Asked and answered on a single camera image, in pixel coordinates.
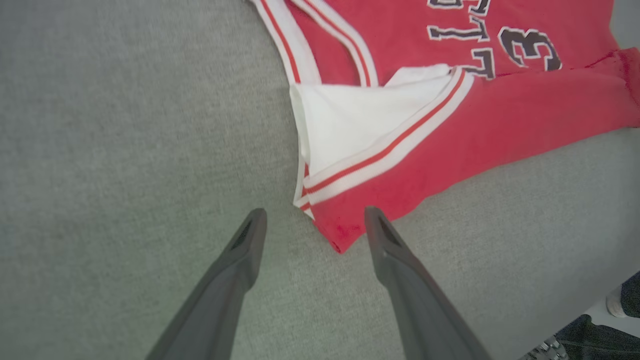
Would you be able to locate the grey fabric sofa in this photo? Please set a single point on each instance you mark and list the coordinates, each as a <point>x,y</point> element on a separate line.
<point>125,125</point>

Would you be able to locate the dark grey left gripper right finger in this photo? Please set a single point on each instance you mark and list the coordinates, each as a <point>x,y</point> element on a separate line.
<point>425,315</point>

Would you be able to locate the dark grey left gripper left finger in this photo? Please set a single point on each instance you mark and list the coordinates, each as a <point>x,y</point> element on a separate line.
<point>215,305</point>

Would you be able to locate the white shoe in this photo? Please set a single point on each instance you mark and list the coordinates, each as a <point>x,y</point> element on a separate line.
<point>615,304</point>

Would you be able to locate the silver metal fitting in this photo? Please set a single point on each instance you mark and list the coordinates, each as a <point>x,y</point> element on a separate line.
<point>547,350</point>

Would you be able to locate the red white basketball jersey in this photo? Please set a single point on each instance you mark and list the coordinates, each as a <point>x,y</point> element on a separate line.
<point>500,125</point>

